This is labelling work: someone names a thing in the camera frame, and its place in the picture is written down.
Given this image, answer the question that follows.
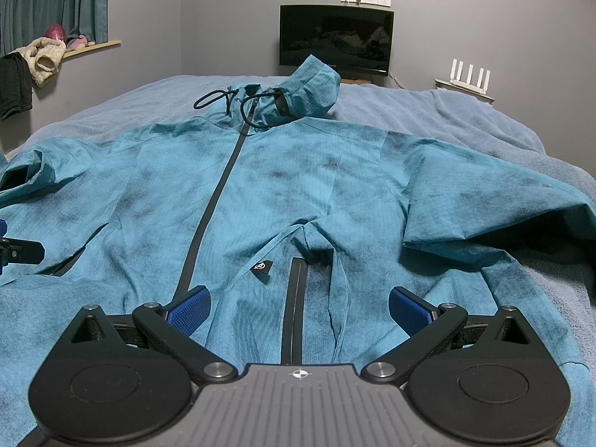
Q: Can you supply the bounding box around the teal hooded jacket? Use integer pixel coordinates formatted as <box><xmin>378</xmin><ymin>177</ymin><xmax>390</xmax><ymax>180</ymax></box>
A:
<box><xmin>1</xmin><ymin>58</ymin><xmax>595</xmax><ymax>446</ymax></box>

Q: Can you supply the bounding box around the black hanging garment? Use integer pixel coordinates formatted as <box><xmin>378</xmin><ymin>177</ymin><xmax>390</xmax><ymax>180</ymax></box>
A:
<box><xmin>0</xmin><ymin>53</ymin><xmax>32</xmax><ymax>120</ymax></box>

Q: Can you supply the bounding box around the cream fleece garment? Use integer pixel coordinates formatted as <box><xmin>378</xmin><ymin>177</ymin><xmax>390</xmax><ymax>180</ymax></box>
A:
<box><xmin>12</xmin><ymin>37</ymin><xmax>66</xmax><ymax>88</ymax></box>

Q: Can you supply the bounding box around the wooden window sill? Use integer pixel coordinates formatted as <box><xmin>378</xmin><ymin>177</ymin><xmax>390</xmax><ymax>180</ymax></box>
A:
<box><xmin>63</xmin><ymin>39</ymin><xmax>122</xmax><ymax>60</ymax></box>

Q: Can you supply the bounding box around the pink object on sill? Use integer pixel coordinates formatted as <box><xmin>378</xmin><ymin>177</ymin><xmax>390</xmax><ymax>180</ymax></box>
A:
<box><xmin>44</xmin><ymin>23</ymin><xmax>88</xmax><ymax>51</ymax></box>

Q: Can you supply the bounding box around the blue bed blanket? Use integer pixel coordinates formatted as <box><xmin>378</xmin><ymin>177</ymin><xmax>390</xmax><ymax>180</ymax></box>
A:
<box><xmin>0</xmin><ymin>73</ymin><xmax>596</xmax><ymax>374</ymax></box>

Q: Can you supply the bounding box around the teal window curtain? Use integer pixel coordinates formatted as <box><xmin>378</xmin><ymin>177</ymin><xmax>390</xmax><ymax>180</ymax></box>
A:
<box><xmin>1</xmin><ymin>0</ymin><xmax>108</xmax><ymax>54</ymax></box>

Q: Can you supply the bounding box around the white wifi router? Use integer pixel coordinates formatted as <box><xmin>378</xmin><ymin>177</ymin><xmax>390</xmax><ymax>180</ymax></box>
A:
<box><xmin>434</xmin><ymin>58</ymin><xmax>495</xmax><ymax>105</ymax></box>

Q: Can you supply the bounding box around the black monitor screen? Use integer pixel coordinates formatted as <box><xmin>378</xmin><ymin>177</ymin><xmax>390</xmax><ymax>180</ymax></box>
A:
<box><xmin>279</xmin><ymin>4</ymin><xmax>394</xmax><ymax>76</ymax></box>

